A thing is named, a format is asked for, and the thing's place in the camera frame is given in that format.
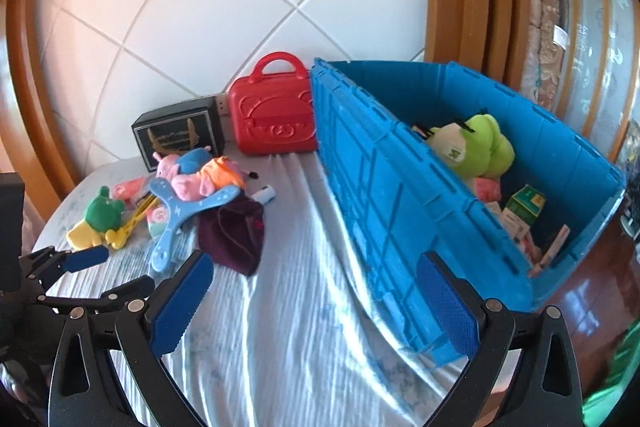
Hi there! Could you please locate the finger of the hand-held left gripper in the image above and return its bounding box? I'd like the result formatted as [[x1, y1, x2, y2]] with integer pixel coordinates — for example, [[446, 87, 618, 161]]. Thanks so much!
[[41, 276, 157, 314], [20, 246, 110, 279]]

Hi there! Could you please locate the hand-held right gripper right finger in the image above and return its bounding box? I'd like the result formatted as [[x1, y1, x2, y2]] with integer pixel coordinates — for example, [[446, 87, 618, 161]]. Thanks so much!
[[417, 251, 586, 427]]

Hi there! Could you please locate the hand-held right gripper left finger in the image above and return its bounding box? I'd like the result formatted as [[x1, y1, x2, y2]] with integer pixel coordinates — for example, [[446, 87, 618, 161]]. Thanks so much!
[[47, 249, 216, 427]]

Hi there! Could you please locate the yellow clamp toy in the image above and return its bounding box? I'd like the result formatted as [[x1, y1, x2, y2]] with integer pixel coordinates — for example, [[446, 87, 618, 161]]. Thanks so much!
[[66, 194, 156, 252]]

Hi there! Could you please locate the blue plastic crate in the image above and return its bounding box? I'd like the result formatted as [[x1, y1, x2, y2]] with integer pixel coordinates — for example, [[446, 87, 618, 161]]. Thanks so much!
[[310, 59, 628, 355]]

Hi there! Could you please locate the green frog toy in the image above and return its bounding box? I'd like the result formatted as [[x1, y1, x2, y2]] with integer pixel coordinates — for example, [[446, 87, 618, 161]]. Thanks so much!
[[82, 186, 127, 235]]

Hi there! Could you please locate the dark maroon cloth pouch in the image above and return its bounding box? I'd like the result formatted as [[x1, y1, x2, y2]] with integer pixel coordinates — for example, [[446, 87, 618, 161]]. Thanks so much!
[[197, 197, 265, 278]]

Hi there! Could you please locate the pink packet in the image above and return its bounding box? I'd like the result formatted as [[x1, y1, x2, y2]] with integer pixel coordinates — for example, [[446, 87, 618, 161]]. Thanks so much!
[[111, 176, 151, 202]]

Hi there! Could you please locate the light blue toy boomerang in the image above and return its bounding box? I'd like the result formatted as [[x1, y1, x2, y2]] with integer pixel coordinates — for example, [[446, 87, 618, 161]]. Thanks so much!
[[148, 177, 243, 273]]

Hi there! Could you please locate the white red medicine box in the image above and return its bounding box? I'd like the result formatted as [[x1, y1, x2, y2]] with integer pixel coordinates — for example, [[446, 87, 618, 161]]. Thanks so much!
[[487, 202, 541, 265]]

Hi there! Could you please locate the light blue bed sheet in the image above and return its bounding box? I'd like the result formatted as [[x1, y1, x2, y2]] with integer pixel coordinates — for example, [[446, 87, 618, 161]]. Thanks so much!
[[32, 152, 521, 427]]

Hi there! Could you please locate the pink soft toy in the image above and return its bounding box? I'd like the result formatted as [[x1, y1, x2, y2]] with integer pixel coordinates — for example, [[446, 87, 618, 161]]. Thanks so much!
[[472, 177, 503, 202]]

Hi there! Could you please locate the beige curtain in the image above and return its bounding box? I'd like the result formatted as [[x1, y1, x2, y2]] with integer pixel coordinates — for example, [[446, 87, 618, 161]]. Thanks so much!
[[0, 7, 31, 175]]

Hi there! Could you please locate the narrow white red box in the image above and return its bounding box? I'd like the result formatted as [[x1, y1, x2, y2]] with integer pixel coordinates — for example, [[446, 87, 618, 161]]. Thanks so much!
[[532, 224, 571, 278]]

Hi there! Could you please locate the green white medicine box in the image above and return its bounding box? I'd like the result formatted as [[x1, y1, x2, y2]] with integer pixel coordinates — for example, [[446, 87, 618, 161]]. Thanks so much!
[[502, 184, 547, 228]]

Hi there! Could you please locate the pink pig plush orange dress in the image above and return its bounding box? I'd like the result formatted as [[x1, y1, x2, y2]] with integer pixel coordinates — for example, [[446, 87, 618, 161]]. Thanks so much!
[[172, 157, 258, 202]]

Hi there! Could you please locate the black gift box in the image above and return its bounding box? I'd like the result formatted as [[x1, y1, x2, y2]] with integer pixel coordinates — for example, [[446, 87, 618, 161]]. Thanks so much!
[[131, 99, 226, 172]]

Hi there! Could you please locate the green plush toy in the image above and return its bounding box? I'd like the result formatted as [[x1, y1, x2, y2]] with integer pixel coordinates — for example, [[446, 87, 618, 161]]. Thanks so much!
[[425, 113, 516, 180]]

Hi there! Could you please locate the green cloth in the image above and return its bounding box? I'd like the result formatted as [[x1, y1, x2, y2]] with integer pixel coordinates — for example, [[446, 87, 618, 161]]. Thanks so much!
[[582, 317, 640, 427]]

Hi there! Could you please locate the red toy suitcase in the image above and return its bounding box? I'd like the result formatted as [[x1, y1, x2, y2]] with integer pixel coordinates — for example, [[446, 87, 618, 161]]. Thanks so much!
[[228, 52, 321, 155]]

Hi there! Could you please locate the patterned rolled rug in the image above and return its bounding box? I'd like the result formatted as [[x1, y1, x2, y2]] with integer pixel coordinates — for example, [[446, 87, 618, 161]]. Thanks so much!
[[520, 0, 571, 118]]

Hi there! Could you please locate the white quilted wooden headboard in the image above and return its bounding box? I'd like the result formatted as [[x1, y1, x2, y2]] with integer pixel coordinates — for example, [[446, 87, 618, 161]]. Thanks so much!
[[0, 0, 501, 188]]

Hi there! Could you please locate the patterned glass door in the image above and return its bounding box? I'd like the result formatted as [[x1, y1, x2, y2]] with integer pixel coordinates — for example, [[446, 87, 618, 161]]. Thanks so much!
[[550, 0, 640, 158]]

